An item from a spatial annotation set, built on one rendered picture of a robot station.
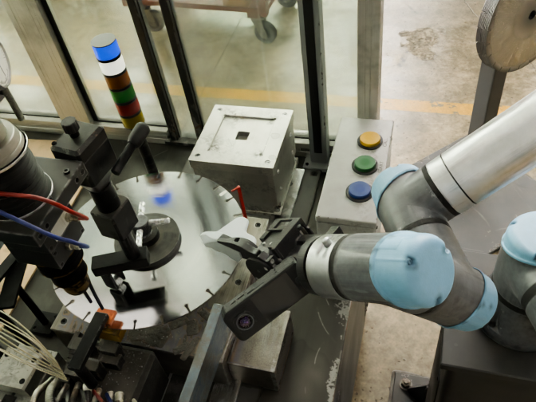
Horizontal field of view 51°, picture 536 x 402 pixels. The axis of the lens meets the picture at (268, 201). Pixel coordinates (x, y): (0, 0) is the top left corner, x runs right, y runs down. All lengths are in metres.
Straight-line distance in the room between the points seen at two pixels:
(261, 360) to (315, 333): 0.14
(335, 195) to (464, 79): 1.88
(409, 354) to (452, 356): 0.84
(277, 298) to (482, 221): 1.58
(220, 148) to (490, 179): 0.62
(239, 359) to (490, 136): 0.53
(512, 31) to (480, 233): 0.77
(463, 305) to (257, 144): 0.64
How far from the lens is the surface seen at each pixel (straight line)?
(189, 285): 0.89
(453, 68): 2.92
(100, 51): 1.06
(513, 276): 0.94
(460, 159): 0.70
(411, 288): 0.55
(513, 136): 0.70
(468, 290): 0.65
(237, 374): 0.99
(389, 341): 1.89
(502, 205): 2.26
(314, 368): 1.02
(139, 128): 0.74
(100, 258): 0.89
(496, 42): 1.68
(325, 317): 1.06
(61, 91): 1.49
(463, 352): 1.05
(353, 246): 0.60
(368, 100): 1.20
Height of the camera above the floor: 1.67
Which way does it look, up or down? 47 degrees down
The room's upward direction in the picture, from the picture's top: 10 degrees counter-clockwise
